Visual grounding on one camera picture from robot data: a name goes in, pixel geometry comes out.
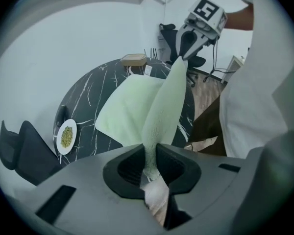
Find light green towel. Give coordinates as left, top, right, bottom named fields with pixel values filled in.
left=95, top=56, right=190, bottom=212

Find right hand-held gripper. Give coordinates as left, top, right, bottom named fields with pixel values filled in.
left=177, top=0, right=228, bottom=61

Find person's dark trousers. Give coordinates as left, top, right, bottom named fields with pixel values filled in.
left=185, top=101, right=228, bottom=157

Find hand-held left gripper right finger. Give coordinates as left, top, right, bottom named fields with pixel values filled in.
left=155, top=142, right=202, bottom=196

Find black mesh office chair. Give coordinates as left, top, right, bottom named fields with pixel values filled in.
left=158, top=23, right=207, bottom=88
left=0, top=120, right=64, bottom=186

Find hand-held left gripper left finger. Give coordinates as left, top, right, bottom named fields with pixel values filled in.
left=102, top=143, right=147, bottom=200

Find tan lidded lunch box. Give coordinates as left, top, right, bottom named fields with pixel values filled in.
left=120, top=53, right=148, bottom=67

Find white plate of green peas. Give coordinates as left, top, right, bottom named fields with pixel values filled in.
left=56, top=118, right=78, bottom=155

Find white router with black antennas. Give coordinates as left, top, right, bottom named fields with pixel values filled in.
left=143, top=47, right=161, bottom=61

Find person in white shirt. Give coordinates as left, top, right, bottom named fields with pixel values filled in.
left=219, top=0, right=294, bottom=159

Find person's right forearm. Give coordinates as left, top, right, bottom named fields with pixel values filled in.
left=222, top=3, right=255, bottom=32

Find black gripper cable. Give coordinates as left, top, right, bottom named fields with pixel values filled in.
left=202, top=38, right=234, bottom=83

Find dark eggplant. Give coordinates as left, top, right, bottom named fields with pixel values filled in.
left=55, top=104, right=68, bottom=128

